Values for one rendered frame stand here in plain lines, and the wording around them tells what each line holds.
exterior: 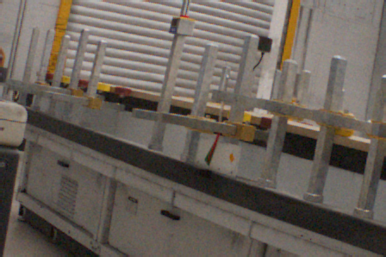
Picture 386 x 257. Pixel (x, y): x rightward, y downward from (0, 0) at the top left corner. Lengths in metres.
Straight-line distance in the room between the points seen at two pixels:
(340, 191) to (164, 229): 1.17
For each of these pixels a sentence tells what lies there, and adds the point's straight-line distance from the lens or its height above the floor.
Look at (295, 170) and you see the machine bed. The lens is 3.30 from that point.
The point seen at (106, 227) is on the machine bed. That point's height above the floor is 0.25.
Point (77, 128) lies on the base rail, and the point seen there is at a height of 0.69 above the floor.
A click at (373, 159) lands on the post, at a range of 2.64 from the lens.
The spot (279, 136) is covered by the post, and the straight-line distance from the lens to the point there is 3.04.
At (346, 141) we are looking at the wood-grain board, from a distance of 3.07.
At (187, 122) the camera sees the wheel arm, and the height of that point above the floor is 0.85.
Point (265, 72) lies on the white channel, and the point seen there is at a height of 1.11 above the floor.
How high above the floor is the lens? 0.94
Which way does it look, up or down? 3 degrees down
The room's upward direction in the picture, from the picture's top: 11 degrees clockwise
